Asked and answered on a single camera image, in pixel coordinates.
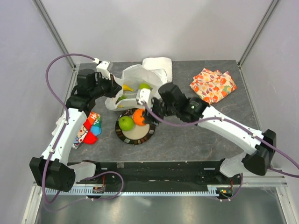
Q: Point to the white plastic bag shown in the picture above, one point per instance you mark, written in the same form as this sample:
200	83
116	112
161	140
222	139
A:
133	76

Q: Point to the right aluminium frame post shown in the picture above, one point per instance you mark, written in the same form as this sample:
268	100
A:
258	31

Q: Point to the white folded towel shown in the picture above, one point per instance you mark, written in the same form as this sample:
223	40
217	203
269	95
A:
154	63

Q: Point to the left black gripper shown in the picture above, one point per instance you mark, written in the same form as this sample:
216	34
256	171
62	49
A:
113	86

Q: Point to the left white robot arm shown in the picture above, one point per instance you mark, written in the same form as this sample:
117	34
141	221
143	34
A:
50	170

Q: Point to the left aluminium frame post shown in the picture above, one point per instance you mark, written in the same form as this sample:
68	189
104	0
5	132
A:
50	25

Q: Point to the green fake apple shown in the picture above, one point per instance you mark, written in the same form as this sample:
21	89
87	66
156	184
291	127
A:
126	123

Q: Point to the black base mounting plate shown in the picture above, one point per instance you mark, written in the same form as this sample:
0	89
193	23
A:
197	172

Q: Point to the dark rimmed ceramic plate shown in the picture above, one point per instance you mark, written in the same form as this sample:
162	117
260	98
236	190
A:
138	134

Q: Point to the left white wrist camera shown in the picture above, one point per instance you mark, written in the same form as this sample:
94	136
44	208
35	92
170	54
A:
103	67

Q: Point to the green fake pear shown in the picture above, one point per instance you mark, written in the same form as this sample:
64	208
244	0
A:
145	86

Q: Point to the aluminium frame post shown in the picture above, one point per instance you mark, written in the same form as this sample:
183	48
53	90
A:
258	31
50	25

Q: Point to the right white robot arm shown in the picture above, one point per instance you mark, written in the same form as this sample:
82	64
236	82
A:
257	146

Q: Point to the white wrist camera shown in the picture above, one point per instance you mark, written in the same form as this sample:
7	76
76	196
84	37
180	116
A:
103	67
144	97

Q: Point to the slotted cable duct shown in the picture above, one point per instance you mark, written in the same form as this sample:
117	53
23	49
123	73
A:
100	191

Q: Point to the colourful cartoon cloth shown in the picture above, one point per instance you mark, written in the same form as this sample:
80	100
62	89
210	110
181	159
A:
89	131

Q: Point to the yellow fake banana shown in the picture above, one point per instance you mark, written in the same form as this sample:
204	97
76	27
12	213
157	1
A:
127	88

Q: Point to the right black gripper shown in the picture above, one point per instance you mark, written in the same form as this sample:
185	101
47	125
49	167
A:
153	101

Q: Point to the green fake grapes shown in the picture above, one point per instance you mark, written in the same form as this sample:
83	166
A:
121	98

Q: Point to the orange floral folded cloth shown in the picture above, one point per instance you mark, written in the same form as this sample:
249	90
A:
213	86

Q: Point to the fake orange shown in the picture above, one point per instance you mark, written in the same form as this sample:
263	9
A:
138	117

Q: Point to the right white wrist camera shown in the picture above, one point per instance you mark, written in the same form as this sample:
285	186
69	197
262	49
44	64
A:
144	97

